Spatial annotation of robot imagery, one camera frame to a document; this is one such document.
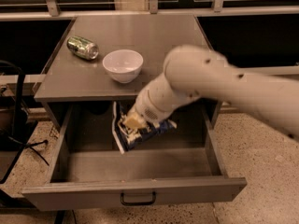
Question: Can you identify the blue kettle chip bag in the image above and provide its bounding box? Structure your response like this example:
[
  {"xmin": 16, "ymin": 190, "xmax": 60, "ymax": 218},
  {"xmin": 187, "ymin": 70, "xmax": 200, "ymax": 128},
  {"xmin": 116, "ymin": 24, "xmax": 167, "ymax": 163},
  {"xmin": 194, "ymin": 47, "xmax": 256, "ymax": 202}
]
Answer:
[{"xmin": 112, "ymin": 102, "xmax": 177, "ymax": 154}]

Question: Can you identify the black cable on floor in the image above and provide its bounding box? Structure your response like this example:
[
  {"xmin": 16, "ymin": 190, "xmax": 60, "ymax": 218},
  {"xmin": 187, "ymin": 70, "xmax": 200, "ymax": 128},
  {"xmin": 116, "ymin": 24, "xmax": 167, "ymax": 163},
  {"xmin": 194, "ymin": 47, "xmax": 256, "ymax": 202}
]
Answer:
[{"xmin": 0, "ymin": 136, "xmax": 50, "ymax": 185}]

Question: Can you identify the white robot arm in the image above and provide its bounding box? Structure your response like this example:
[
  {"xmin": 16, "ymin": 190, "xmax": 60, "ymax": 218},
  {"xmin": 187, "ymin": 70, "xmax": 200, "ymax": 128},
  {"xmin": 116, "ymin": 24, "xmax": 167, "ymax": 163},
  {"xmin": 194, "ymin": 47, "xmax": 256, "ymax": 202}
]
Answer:
[{"xmin": 123, "ymin": 45, "xmax": 299, "ymax": 140}]

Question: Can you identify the open grey top drawer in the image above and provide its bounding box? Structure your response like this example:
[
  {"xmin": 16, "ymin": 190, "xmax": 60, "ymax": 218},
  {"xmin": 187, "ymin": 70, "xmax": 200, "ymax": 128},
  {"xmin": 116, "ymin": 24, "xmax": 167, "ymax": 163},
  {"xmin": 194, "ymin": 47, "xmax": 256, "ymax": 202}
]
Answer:
[{"xmin": 21, "ymin": 103, "xmax": 247, "ymax": 211}]

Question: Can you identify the grey cabinet with counter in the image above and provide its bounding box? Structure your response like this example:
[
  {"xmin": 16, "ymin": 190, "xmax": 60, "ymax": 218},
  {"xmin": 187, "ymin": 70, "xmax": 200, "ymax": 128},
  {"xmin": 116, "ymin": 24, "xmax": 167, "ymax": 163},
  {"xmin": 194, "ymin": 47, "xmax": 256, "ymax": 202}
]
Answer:
[{"xmin": 33, "ymin": 14, "xmax": 232, "ymax": 133}]

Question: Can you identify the white ceramic bowl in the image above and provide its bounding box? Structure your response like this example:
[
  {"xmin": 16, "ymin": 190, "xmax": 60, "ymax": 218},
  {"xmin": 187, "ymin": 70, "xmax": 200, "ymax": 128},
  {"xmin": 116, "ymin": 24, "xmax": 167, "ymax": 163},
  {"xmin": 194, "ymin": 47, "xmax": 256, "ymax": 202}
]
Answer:
[{"xmin": 102, "ymin": 49, "xmax": 144, "ymax": 83}]

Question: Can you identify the metal window railing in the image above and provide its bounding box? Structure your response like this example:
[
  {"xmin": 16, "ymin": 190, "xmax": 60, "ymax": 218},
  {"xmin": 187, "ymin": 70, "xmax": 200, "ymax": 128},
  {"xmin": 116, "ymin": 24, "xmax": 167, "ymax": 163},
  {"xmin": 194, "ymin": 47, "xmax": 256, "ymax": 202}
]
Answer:
[{"xmin": 0, "ymin": 0, "xmax": 299, "ymax": 21}]

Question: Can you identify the green soda can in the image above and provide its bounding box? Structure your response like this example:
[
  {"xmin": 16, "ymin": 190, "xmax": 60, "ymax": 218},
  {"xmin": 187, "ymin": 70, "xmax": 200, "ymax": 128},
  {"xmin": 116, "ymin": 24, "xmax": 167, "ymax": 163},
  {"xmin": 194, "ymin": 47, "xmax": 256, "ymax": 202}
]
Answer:
[{"xmin": 66, "ymin": 35, "xmax": 99, "ymax": 61}]

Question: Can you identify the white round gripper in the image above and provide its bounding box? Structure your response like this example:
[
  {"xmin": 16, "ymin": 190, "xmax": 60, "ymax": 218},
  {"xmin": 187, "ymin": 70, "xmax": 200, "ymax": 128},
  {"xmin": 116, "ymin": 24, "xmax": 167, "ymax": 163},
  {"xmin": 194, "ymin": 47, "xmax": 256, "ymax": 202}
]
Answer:
[{"xmin": 122, "ymin": 83, "xmax": 175, "ymax": 130}]

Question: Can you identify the black drawer handle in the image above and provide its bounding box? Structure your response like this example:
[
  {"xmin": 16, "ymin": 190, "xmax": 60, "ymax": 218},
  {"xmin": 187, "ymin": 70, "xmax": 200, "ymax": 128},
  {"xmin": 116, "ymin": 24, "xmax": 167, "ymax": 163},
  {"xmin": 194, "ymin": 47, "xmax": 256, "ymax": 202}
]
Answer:
[{"xmin": 120, "ymin": 191, "xmax": 156, "ymax": 206}]

